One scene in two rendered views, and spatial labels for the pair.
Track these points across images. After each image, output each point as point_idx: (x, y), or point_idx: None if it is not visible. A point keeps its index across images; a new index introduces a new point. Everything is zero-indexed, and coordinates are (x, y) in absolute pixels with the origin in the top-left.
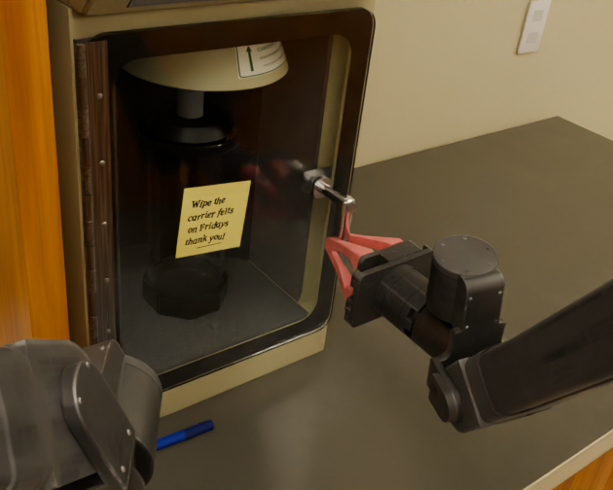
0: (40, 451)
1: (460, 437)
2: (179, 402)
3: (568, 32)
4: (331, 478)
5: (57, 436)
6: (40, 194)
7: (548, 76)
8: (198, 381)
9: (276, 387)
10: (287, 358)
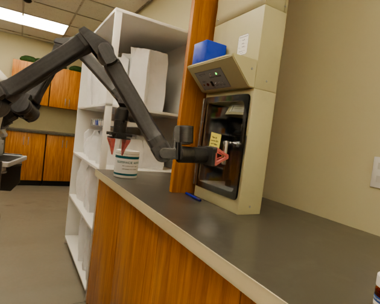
0: (115, 91)
1: (196, 220)
2: (206, 198)
3: None
4: (180, 206)
5: (118, 93)
6: (180, 113)
7: None
8: (210, 194)
9: (217, 208)
10: (228, 207)
